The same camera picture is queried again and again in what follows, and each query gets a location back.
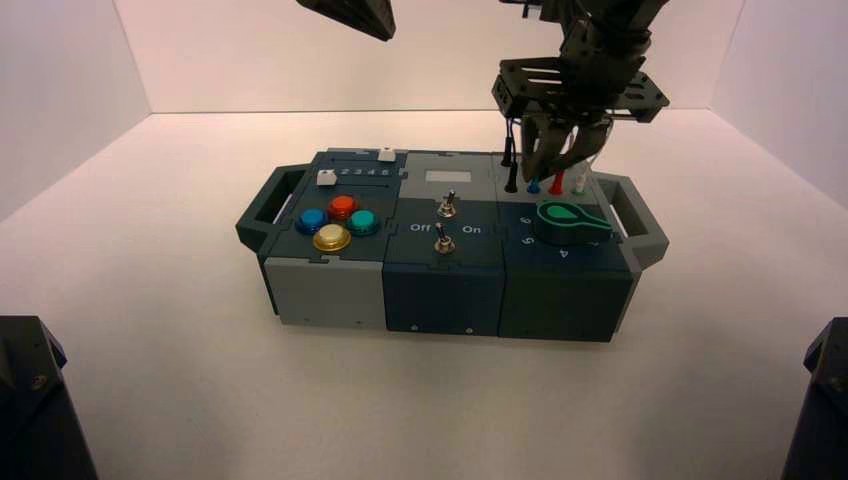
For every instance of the yellow round push button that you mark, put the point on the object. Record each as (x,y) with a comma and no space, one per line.
(332,237)

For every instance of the white slider knob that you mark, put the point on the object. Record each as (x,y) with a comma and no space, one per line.
(387,155)
(327,177)

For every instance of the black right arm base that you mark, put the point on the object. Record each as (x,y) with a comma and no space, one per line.
(821,417)

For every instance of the metal toggle switch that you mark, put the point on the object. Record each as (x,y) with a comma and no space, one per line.
(442,242)
(447,205)

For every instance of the green rotary knob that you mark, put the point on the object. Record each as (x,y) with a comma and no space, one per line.
(563,225)

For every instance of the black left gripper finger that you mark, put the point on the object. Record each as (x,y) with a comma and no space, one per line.
(358,14)

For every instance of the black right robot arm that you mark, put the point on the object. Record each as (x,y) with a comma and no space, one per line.
(609,16)

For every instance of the dark teal grey task box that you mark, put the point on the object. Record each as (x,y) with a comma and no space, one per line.
(444,291)

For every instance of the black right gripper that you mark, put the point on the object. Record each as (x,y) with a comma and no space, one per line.
(583,86)

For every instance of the red round push button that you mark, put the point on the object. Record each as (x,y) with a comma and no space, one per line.
(343,206)

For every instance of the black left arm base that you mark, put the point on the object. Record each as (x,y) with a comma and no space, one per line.
(33,411)

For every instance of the blue round push button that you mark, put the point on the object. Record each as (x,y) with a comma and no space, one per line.
(311,219)

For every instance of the teal round push button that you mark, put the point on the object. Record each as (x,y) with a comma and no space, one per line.
(363,221)

